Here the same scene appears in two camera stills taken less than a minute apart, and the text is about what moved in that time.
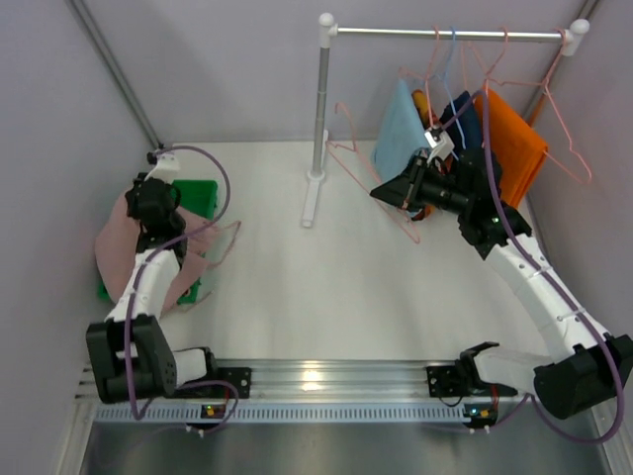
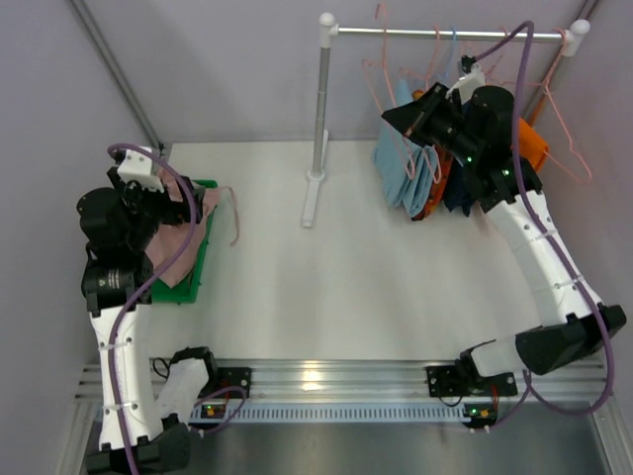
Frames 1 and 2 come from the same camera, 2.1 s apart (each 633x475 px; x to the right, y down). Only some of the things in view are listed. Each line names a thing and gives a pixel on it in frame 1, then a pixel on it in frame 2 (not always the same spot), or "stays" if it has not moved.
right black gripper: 414,184 -> 425,119
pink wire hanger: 330,144 -> 381,87
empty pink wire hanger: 545,82 stays
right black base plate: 447,382 stays
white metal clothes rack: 314,188 stays
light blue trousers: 402,138 stays
